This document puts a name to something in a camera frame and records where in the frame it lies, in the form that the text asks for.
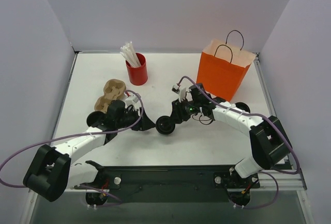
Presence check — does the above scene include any black cup lid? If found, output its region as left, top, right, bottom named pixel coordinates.
left=233, top=102, right=251, bottom=114
left=156, top=116, right=175, bottom=131

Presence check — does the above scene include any orange paper bag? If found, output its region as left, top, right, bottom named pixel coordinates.
left=197, top=29, right=256, bottom=101

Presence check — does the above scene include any black coffee cup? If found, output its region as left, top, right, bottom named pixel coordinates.
left=86, top=111, right=104, bottom=127
left=158, top=129, right=174, bottom=136

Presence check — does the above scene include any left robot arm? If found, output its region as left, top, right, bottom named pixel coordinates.
left=23, top=100, right=155, bottom=202

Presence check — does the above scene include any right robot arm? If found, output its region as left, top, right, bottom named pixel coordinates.
left=157, top=83, right=290, bottom=187

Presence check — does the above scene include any brown cardboard cup carrier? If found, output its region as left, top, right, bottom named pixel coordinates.
left=94, top=79, right=126, bottom=113

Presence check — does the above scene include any red cylindrical holder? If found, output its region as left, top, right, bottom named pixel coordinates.
left=126, top=53, right=148, bottom=86

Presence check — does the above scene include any white wrapped straws bundle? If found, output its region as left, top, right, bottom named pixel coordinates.
left=120, top=42, right=141, bottom=68

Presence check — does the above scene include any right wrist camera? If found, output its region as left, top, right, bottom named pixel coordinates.
left=172, top=84, right=187, bottom=102

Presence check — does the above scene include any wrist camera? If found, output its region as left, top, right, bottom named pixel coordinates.
left=172, top=84, right=187, bottom=102
left=124, top=94, right=141, bottom=108

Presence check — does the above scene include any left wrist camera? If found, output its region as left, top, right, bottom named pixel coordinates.
left=124, top=94, right=141, bottom=108

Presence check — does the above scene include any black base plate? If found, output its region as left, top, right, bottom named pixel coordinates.
left=85, top=165, right=260, bottom=207

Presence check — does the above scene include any aluminium frame rail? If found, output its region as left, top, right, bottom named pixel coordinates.
left=253, top=170, right=307, bottom=191

